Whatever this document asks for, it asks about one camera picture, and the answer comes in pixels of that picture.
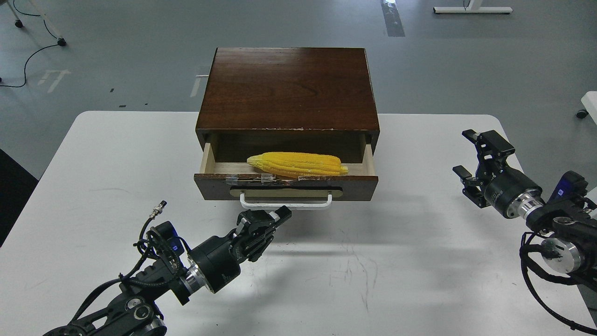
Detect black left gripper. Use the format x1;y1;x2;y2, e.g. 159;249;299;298
188;206;292;294

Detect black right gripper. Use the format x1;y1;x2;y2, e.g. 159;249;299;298
452;129;544;219

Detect wooden drawer with white handle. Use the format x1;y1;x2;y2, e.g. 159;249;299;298
194;133;379;204

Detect yellow toy corn cob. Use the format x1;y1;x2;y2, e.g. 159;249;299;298
246;152;349;178

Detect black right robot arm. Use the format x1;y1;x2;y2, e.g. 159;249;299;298
452;129;597;335

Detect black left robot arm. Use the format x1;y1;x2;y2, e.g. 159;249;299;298
48;206;292;336

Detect white furniture leg with caster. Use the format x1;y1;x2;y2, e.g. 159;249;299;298
576;90;597;123

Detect dark wooden cabinet box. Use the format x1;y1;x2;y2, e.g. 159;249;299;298
196;47;380;147

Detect white table base far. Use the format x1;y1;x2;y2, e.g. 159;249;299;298
433;0;513;14

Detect white rolling stand legs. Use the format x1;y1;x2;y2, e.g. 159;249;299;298
0;0;66;47

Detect black floor cable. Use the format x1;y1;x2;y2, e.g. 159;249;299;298
0;0;66;88

